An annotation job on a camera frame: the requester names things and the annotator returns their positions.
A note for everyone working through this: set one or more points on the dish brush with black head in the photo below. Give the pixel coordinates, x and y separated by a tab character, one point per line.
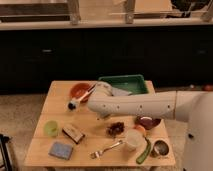
73	104

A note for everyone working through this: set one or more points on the green plastic tray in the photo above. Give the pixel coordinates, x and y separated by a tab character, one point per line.
133	83

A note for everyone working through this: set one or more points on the green cucumber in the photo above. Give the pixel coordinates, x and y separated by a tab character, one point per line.
142	157

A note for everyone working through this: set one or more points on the orange bowl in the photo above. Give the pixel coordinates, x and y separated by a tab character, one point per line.
78	90

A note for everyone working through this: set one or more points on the dark cabinet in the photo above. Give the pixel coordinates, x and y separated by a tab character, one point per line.
168	56

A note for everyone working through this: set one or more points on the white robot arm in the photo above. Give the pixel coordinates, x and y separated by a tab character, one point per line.
193	107

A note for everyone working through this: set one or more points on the blue sponge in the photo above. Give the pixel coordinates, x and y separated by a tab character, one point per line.
61	150

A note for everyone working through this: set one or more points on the white cup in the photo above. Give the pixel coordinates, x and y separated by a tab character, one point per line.
133	139

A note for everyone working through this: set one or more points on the maroon bowl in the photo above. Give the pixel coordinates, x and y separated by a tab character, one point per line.
147	122

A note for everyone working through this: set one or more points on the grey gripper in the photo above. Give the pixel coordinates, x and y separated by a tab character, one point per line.
120	92

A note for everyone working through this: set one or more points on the silver fork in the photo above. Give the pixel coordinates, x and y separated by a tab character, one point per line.
98	154

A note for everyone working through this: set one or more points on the dark red grape bunch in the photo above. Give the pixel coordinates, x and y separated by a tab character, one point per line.
115	129

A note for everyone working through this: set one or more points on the brown wooden block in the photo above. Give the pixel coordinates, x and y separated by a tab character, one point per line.
75	134

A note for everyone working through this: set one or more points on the metal tin can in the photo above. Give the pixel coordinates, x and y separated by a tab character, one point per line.
160	148

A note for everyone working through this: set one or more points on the green plastic cup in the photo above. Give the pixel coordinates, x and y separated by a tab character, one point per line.
51	129

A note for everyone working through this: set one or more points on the orange fruit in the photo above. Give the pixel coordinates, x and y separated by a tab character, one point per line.
141	129

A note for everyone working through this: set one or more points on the wooden table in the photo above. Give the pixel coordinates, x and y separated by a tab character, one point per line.
55	109

